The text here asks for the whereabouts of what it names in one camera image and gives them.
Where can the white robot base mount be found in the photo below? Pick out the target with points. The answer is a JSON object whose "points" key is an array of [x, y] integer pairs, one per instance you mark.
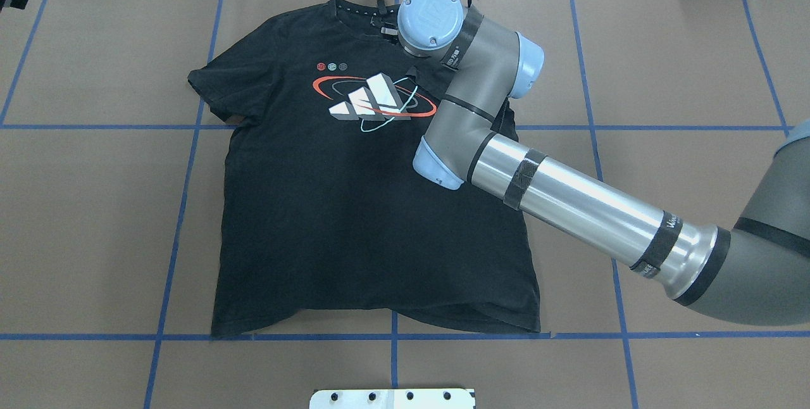
{"points": [[394, 398]]}

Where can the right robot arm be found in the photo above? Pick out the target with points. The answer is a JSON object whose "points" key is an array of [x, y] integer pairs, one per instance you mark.
{"points": [[756, 273]]}

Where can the black graphic t-shirt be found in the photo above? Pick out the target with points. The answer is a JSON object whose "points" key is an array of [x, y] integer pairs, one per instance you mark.
{"points": [[323, 209]]}

